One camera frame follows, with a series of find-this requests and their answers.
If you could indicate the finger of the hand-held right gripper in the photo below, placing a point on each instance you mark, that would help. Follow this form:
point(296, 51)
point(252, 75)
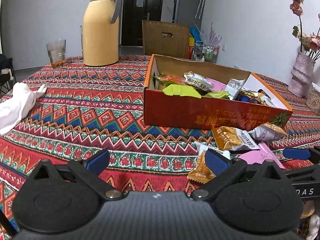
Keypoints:
point(296, 154)

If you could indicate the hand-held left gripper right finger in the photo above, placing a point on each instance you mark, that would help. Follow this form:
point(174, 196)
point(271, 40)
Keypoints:
point(216, 161)

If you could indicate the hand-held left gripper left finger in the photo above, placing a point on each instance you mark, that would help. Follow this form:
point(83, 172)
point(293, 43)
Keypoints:
point(98, 161)

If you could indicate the tan and white biscuit packet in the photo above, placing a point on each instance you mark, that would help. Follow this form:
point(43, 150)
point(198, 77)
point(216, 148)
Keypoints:
point(232, 137)
point(197, 81)
point(267, 131)
point(200, 165)

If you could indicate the pink snack packet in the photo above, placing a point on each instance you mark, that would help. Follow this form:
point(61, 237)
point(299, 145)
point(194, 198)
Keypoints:
point(217, 85)
point(260, 153)

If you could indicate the orange cardboard box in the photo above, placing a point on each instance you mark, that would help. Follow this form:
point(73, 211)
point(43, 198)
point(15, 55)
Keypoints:
point(175, 110)

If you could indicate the white and green packet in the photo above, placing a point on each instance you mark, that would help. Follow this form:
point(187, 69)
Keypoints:
point(216, 95)

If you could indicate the small white packet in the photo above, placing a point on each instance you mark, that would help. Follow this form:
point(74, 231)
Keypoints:
point(235, 87)

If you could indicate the green wafer packet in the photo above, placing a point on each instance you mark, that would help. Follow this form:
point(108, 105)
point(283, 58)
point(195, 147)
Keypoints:
point(180, 91)

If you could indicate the large orange strips packet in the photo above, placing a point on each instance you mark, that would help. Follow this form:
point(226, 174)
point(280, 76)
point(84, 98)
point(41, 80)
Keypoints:
point(172, 78)

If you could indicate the clear grain container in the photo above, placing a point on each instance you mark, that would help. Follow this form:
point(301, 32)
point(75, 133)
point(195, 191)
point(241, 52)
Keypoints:
point(314, 101)

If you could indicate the pink ribbed vase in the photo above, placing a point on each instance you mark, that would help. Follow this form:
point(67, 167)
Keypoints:
point(301, 75)

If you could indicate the white cloth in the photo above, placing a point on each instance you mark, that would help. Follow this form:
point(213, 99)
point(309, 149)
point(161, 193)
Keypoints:
point(15, 107)

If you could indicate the dried pink roses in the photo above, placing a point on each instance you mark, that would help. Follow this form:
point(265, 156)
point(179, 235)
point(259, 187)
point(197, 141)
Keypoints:
point(312, 41)

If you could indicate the glass cup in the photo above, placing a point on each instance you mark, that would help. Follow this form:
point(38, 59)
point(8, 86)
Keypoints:
point(56, 55)

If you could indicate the yellow thermos jug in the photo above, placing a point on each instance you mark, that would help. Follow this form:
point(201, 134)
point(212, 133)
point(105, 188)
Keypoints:
point(100, 35)

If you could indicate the pink feather decoration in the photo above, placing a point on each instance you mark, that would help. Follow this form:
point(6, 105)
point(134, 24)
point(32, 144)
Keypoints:
point(211, 35)

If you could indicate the black folding chair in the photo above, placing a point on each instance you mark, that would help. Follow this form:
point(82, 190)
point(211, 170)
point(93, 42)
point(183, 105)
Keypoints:
point(5, 72)

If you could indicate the blue plastic item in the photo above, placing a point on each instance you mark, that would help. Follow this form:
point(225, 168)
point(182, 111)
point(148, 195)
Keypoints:
point(195, 33)

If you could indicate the dark entrance door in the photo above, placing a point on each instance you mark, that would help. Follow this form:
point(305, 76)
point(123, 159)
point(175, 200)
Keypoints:
point(135, 22)

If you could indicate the grey refrigerator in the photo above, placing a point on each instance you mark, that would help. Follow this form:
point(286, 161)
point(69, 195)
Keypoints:
point(185, 7)

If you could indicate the white folded umbrella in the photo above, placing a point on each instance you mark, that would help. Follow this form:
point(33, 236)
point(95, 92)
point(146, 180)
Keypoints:
point(200, 3)

